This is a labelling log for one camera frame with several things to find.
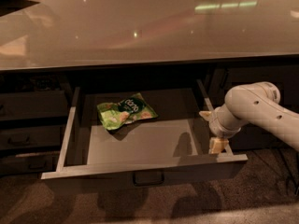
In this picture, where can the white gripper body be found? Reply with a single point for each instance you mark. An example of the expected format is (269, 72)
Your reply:
(215, 124)

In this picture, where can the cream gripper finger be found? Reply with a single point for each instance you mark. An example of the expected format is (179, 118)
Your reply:
(217, 145)
(206, 115)

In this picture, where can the grey drawer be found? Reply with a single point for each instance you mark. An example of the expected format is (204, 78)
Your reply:
(42, 136)
(32, 105)
(168, 150)
(28, 163)

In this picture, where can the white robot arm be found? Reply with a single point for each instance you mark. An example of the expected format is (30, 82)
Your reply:
(257, 104)

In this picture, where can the grey cabinet door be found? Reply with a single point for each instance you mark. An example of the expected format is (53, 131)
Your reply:
(285, 77)

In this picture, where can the green snack bag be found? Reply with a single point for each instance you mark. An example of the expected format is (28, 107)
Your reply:
(132, 109)

